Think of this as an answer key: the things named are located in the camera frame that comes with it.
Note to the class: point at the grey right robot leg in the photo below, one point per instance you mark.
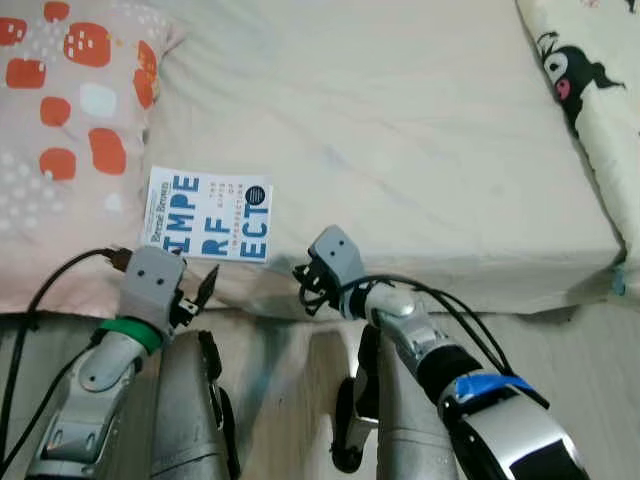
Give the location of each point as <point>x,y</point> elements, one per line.
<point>400,430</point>

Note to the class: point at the pink patterned pillow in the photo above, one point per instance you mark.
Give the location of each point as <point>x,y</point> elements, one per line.
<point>70,120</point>

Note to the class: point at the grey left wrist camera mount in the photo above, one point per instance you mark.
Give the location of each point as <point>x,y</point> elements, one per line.
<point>150,285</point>

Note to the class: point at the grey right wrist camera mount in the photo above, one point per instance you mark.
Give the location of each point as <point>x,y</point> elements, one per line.
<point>338,255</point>

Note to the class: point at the beige sheeted mattress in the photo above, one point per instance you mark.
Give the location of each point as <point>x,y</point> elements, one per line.
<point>400,130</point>

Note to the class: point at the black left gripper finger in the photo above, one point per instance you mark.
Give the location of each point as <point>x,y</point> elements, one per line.
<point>207,288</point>

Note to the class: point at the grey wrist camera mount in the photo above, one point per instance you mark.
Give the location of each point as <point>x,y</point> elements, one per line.
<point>338,255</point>
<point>150,285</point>

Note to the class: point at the cream cartoon print quilt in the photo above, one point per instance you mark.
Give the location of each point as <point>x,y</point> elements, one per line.
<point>600,120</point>

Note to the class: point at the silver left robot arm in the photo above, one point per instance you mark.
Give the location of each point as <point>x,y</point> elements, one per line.
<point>95,390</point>

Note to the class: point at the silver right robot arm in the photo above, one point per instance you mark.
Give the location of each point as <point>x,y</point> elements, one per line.
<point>480,400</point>

